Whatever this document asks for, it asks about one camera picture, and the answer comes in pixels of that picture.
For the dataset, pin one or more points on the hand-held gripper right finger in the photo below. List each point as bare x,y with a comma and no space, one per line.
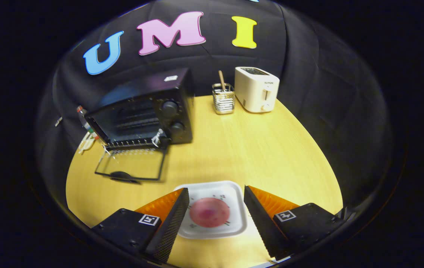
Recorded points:
264,227

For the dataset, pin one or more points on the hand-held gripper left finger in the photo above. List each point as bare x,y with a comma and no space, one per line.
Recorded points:
171,227

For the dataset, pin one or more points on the white square plate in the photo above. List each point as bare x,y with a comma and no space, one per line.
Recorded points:
234,219

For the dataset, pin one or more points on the round pink meat slice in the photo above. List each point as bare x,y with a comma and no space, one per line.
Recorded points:
209,213

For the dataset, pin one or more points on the black toaster oven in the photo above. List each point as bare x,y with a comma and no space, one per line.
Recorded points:
174,89

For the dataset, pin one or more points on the white bread toaster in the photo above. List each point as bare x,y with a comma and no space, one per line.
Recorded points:
255,91

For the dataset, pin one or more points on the white zip tie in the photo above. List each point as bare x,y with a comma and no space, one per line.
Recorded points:
157,138

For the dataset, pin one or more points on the red capped slim bottle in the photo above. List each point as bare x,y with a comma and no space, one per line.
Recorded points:
84,119

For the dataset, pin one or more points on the wooden utensil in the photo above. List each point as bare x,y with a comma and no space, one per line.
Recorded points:
221,79

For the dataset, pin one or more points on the silver clip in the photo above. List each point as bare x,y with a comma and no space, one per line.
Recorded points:
58,121

